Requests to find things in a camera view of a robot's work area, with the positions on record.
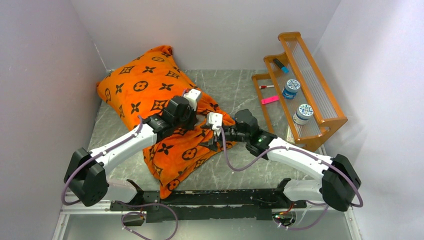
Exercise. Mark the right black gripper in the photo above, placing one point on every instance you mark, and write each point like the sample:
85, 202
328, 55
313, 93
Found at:
210, 144

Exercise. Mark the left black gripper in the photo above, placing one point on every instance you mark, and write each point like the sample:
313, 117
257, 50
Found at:
193, 118

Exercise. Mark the orange patterned pillowcase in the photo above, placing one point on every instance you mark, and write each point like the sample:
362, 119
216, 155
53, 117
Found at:
143, 87

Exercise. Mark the orange wooden rack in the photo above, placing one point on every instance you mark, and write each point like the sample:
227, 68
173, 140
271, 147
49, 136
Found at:
328, 115

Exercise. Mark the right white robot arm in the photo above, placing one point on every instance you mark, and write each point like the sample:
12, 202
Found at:
334, 179

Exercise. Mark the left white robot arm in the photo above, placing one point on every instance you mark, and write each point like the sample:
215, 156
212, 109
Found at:
87, 178

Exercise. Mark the red white pen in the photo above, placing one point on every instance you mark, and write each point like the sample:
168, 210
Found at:
266, 86

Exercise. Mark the white box under rack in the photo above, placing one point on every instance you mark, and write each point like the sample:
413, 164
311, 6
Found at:
289, 137

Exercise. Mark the blue white round jar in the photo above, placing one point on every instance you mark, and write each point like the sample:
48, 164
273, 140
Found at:
291, 88

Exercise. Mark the black marker blue cap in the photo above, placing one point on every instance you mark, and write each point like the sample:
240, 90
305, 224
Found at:
280, 65

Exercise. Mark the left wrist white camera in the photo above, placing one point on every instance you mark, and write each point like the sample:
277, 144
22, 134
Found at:
193, 96

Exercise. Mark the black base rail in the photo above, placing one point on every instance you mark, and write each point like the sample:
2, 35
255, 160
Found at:
258, 203

